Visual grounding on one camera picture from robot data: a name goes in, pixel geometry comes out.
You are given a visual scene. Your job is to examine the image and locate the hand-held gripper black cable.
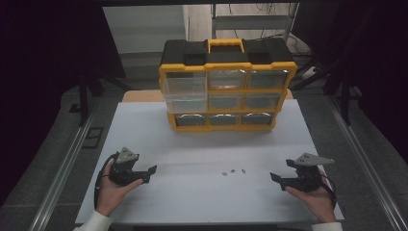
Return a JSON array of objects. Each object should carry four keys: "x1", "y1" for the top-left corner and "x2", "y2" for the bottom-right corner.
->
[
  {"x1": 93, "y1": 152, "x2": 120, "y2": 210},
  {"x1": 319, "y1": 174, "x2": 338, "y2": 210}
]

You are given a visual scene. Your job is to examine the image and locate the left hand-held gripper black cable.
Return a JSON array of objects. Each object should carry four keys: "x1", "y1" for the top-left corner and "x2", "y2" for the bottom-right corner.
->
[{"x1": 93, "y1": 152, "x2": 120, "y2": 210}]

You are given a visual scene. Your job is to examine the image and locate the person's left hand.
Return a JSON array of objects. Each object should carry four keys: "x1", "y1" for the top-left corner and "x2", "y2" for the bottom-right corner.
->
[{"x1": 95, "y1": 160, "x2": 144, "y2": 218}]

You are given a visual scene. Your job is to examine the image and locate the large clear plastic drawer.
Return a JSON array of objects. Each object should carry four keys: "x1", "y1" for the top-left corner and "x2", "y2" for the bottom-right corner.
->
[{"x1": 163, "y1": 71, "x2": 209, "y2": 115}]

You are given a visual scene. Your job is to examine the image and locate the person's right hand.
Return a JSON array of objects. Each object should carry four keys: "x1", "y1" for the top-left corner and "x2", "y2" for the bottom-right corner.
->
[{"x1": 285, "y1": 179, "x2": 338, "y2": 224}]

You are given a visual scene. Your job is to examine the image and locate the group of small clear drawers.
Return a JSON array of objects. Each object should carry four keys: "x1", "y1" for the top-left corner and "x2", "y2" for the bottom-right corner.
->
[{"x1": 175, "y1": 69, "x2": 290, "y2": 127}]

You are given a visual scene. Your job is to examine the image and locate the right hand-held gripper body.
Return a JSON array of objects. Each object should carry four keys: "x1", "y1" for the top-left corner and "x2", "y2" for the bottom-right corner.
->
[{"x1": 288, "y1": 152, "x2": 335, "y2": 193}]

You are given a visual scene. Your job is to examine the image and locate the yellow black organizer case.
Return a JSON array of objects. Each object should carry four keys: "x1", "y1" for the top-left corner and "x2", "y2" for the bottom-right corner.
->
[{"x1": 158, "y1": 38, "x2": 298, "y2": 133}]

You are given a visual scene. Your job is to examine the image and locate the black cables on floor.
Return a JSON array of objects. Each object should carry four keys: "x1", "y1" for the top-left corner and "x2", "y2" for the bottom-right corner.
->
[{"x1": 287, "y1": 32, "x2": 321, "y2": 66}]

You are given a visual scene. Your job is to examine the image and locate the black metal stand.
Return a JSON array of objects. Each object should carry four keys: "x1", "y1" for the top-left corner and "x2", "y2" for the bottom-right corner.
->
[
  {"x1": 77, "y1": 72, "x2": 133, "y2": 127},
  {"x1": 290, "y1": 57, "x2": 362, "y2": 126}
]

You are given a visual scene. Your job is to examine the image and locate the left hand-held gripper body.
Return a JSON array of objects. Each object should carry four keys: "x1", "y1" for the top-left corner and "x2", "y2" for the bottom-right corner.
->
[{"x1": 109, "y1": 146, "x2": 140, "y2": 188}]

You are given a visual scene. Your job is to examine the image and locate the dark curtain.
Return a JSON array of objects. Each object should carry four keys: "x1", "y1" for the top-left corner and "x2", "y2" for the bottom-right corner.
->
[
  {"x1": 0, "y1": 0, "x2": 127, "y2": 206},
  {"x1": 292, "y1": 0, "x2": 408, "y2": 163}
]

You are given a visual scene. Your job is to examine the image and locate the grey metal shelf rack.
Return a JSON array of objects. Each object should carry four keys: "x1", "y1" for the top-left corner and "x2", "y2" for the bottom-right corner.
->
[{"x1": 211, "y1": 2, "x2": 300, "y2": 42}]

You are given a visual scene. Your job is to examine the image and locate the aluminium rail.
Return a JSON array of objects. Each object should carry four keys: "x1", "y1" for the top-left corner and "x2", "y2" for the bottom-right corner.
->
[
  {"x1": 36, "y1": 105, "x2": 99, "y2": 231},
  {"x1": 326, "y1": 95, "x2": 408, "y2": 231}
]

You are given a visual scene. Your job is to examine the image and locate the right hand-held gripper black cable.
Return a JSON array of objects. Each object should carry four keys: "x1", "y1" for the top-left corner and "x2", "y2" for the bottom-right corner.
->
[{"x1": 319, "y1": 174, "x2": 338, "y2": 210}]

